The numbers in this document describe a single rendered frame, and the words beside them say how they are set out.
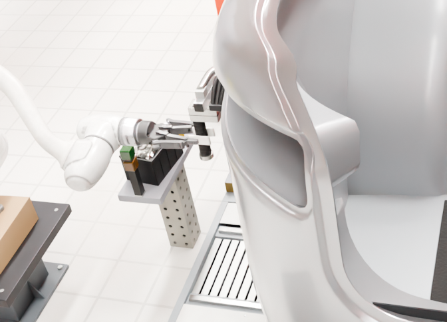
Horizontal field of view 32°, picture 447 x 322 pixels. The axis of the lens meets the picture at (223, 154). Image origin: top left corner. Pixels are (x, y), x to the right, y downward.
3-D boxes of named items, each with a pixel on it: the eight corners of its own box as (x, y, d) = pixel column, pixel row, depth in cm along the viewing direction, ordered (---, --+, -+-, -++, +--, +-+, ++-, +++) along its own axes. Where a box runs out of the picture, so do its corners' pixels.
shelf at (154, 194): (161, 205, 280) (159, 198, 278) (119, 201, 285) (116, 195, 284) (200, 132, 311) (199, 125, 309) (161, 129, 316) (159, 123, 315)
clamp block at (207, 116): (219, 123, 230) (215, 108, 226) (189, 122, 233) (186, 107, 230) (223, 113, 233) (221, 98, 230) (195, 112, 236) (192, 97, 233)
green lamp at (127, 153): (132, 161, 270) (128, 152, 267) (121, 160, 271) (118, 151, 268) (136, 154, 272) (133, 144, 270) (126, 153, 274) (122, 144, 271)
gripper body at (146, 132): (148, 133, 250) (175, 135, 247) (138, 150, 244) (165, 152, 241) (143, 114, 246) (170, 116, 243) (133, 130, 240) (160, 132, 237)
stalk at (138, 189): (142, 197, 280) (128, 152, 268) (134, 196, 281) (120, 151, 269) (146, 191, 283) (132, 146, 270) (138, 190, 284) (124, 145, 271)
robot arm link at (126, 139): (122, 152, 247) (140, 152, 245) (115, 128, 241) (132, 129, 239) (133, 134, 253) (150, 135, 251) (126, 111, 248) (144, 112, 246)
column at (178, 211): (193, 248, 320) (171, 169, 295) (170, 246, 324) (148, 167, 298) (201, 231, 328) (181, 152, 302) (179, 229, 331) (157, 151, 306)
